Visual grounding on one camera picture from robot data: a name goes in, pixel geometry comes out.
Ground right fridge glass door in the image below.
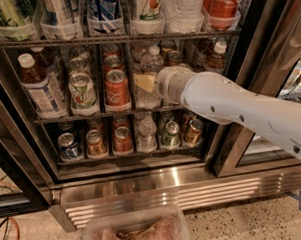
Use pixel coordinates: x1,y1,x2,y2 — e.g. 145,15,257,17
214,0,301,177

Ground red coca-cola can front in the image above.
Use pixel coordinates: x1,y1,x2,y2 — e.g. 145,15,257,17
105,69,131,112

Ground gold can bottom right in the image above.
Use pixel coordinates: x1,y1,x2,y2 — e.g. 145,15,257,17
182,119,204,147

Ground gold can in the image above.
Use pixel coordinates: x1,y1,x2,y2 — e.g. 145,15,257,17
86,129,108,159
182,119,204,147

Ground blue pepsi bottle top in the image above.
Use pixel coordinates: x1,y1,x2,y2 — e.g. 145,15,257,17
87,0,124,37

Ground wire top shelf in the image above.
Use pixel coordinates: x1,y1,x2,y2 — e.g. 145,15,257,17
0,16,243,60

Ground gold can bottom left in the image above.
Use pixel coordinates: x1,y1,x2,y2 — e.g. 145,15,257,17
86,129,108,159

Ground brown tea bottle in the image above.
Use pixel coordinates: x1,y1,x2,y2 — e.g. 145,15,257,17
18,53,68,119
204,41,227,74

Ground red can bottom shelf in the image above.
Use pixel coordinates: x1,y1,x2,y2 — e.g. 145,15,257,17
113,127,133,156

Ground white green 7up can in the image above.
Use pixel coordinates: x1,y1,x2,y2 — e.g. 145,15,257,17
69,73,100,116

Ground green can bottom shelf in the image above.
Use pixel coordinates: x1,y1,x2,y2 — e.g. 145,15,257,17
160,121,181,149

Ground red can second row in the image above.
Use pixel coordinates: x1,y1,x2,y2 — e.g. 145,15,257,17
104,55,125,73

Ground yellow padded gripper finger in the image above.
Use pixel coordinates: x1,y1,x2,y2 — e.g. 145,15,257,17
133,73,156,93

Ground clear plastic bin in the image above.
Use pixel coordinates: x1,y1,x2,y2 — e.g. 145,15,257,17
82,205,190,240

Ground small water bottle bottom shelf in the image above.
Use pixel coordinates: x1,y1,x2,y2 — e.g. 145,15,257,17
137,115,157,153

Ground brown tea bottle right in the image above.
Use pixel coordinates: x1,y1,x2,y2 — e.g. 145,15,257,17
204,41,227,74

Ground red and black cables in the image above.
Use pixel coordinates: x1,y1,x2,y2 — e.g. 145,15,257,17
0,216,22,240

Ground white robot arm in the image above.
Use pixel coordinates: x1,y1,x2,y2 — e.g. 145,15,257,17
134,66,301,161

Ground blue pepsi can bottom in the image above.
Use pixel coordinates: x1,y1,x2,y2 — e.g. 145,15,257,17
57,132,84,162

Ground steel fridge vent grille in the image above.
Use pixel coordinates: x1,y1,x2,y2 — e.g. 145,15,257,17
49,164,301,232

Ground clear water bottle shelf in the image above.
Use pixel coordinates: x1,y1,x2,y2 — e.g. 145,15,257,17
133,45,164,109

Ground green bottle top left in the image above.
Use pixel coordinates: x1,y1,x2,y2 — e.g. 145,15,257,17
0,0,39,41

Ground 7up bottle top shelf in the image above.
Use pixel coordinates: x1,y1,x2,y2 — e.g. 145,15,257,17
130,0,164,35

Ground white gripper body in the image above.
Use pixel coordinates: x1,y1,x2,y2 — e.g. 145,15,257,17
156,66,196,104

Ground red coca-cola bottle top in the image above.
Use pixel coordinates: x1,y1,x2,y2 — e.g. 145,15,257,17
202,0,240,31

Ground brown tea bottle left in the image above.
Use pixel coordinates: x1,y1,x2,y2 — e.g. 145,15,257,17
18,53,68,119

